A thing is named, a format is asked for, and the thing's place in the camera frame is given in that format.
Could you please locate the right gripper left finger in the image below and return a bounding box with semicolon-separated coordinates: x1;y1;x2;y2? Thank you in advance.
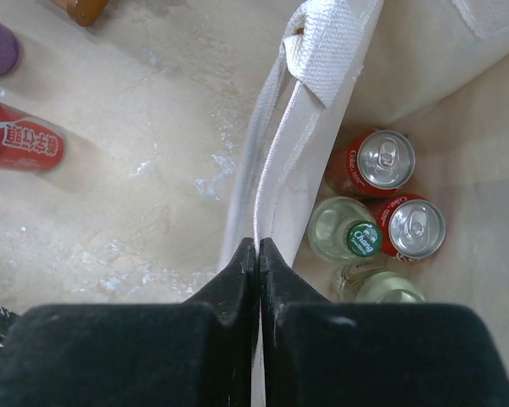
0;238;259;406

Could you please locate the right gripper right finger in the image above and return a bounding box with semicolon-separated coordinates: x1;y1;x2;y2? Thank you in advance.
259;238;509;406

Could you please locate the glass soda bottle front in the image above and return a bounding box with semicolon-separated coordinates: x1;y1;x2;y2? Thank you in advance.
333;263;426;304

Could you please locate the glass soda bottle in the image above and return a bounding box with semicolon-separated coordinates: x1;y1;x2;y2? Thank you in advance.
307;196;383;265
333;263;426;304

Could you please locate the red cola can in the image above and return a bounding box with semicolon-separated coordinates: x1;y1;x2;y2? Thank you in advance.
365;193;446;262
324;129;416;198
0;103;65;172

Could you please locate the canvas tote bag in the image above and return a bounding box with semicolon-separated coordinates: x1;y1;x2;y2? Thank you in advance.
220;1;509;374

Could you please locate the wooden shelf rack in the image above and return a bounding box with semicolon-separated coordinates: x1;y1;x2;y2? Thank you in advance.
53;0;109;27

